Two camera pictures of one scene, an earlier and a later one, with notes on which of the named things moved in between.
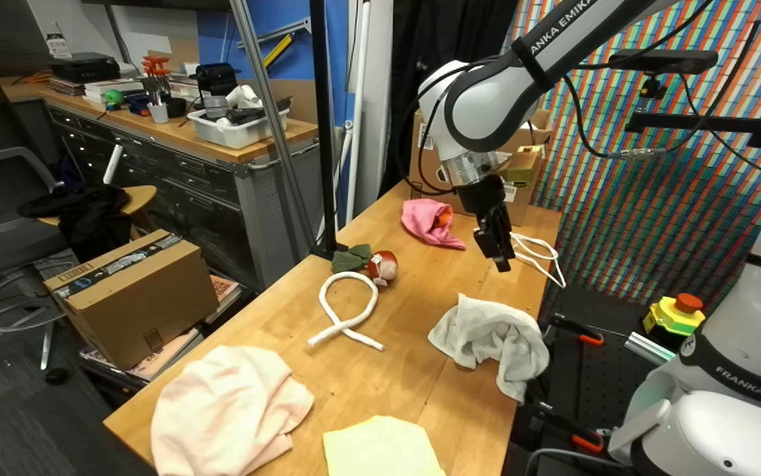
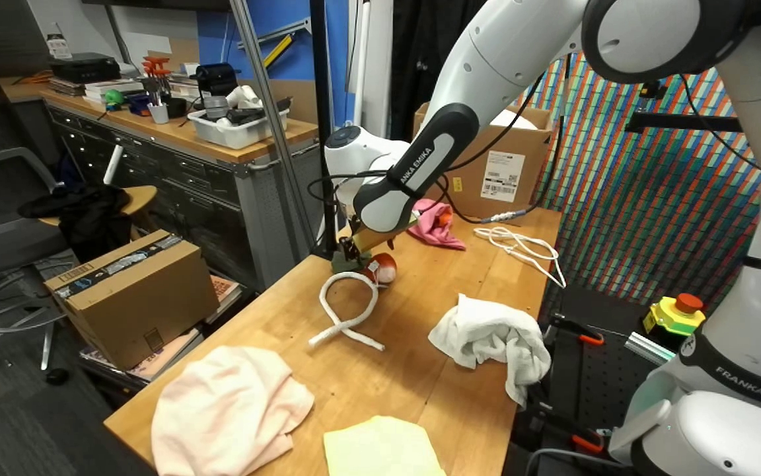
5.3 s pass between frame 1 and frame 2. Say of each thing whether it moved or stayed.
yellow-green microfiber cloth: stayed
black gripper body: moved
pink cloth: stayed
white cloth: stayed
